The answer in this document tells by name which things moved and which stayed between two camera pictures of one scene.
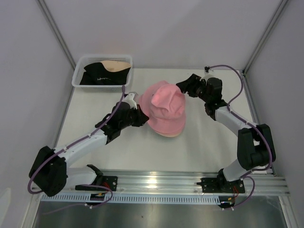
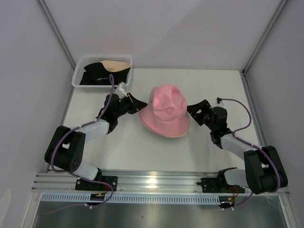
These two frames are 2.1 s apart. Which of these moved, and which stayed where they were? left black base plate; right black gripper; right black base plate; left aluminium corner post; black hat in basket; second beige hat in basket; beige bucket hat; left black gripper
Moved: left black gripper; right black gripper; beige bucket hat
Stayed: left aluminium corner post; right black base plate; left black base plate; second beige hat in basket; black hat in basket
